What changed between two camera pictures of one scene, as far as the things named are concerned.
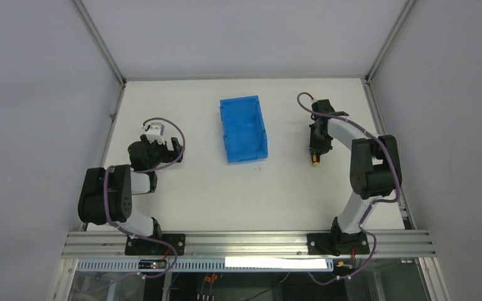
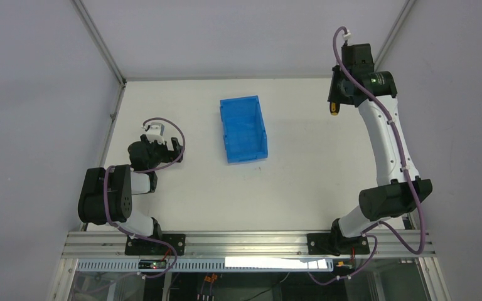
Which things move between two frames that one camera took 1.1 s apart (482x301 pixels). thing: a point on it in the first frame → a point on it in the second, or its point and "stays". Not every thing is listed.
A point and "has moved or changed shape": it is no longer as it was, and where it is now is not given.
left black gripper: [169, 148] stays
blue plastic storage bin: [246, 140] stays
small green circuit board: [152, 264] stays
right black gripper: [319, 141] → [334, 91]
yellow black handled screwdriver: [315, 159] has moved or changed shape
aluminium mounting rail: [385, 244] stays
